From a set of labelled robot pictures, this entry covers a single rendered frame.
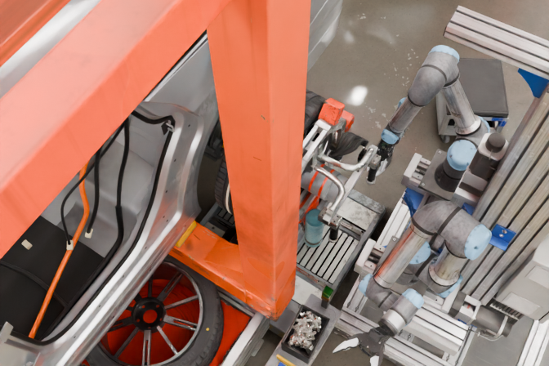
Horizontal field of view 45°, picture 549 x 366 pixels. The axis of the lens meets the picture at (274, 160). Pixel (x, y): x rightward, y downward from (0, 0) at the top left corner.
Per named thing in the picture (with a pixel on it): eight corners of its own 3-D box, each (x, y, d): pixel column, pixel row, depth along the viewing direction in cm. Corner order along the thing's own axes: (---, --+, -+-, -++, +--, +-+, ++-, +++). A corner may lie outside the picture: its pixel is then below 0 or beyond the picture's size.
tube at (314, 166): (313, 163, 284) (314, 151, 275) (352, 185, 279) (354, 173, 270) (291, 194, 277) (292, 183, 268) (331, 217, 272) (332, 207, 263)
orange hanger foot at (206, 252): (176, 219, 322) (165, 187, 292) (266, 275, 308) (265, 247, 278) (155, 247, 315) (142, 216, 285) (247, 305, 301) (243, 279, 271)
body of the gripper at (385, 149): (374, 147, 297) (386, 127, 302) (372, 157, 304) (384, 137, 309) (390, 154, 295) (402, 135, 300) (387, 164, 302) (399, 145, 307)
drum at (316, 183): (309, 165, 306) (310, 150, 294) (349, 187, 301) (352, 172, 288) (292, 188, 301) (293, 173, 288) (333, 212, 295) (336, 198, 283)
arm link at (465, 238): (430, 259, 269) (462, 200, 221) (461, 283, 263) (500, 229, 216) (412, 279, 265) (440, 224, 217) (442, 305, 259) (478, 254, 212)
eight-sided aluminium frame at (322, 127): (329, 155, 332) (336, 92, 285) (341, 162, 330) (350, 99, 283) (270, 240, 310) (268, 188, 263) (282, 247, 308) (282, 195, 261)
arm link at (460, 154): (438, 171, 289) (444, 155, 277) (450, 148, 295) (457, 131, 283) (463, 183, 286) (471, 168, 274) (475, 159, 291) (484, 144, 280)
